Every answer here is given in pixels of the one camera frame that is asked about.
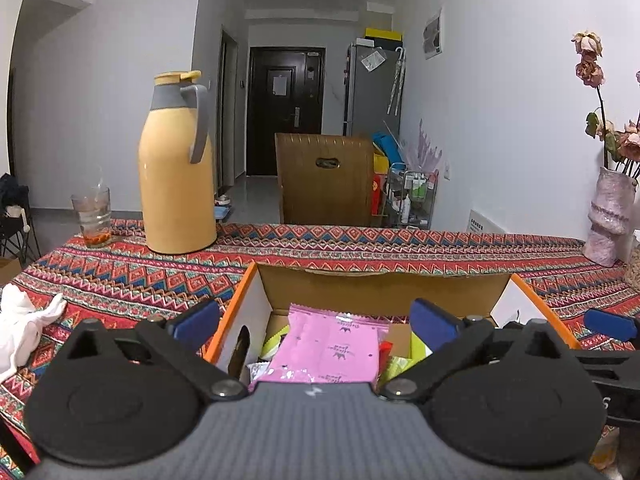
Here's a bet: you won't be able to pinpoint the pink snack packet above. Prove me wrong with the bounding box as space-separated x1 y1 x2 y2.
250 304 390 387

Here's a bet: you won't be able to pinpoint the patterned red tablecloth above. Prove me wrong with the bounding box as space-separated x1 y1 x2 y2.
1 219 639 448

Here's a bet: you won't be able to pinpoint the yellow green snack packet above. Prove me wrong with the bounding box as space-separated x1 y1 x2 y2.
259 325 290 361

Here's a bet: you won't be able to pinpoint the pink textured vase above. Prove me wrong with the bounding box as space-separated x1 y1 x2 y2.
582 167 637 268

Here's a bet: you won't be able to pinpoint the orange cardboard pumpkin box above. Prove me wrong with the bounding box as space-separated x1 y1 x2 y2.
204 262 580 374

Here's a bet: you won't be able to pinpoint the white crumpled cloth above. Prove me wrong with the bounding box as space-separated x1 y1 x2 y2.
0 284 66 382

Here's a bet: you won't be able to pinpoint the glass cup with drink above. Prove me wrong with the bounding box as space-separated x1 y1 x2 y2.
70 185 112 248

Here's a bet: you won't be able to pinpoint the yellow thermos jug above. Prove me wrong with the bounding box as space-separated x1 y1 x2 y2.
138 70 217 255

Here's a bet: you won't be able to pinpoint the red gift box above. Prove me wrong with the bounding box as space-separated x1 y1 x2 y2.
371 174 386 216

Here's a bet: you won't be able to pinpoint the dried pink roses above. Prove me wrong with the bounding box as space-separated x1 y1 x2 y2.
570 29 640 181

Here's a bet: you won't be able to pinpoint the black folding chair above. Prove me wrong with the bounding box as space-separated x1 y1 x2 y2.
0 174 42 266

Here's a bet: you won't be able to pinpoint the wooden chair back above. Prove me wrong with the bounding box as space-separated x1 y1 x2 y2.
274 133 373 226

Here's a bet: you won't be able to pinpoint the dark entrance door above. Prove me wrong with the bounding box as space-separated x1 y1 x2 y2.
246 47 326 177

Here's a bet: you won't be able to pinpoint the grey refrigerator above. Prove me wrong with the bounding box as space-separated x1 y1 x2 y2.
343 44 402 138

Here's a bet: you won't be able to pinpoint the yellow box on fridge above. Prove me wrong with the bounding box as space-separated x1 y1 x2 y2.
364 27 402 44

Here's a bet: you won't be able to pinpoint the wire storage cart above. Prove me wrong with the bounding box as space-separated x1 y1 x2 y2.
383 167 439 230

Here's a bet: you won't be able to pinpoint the wall electrical panel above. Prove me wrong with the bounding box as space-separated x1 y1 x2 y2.
422 9 444 60

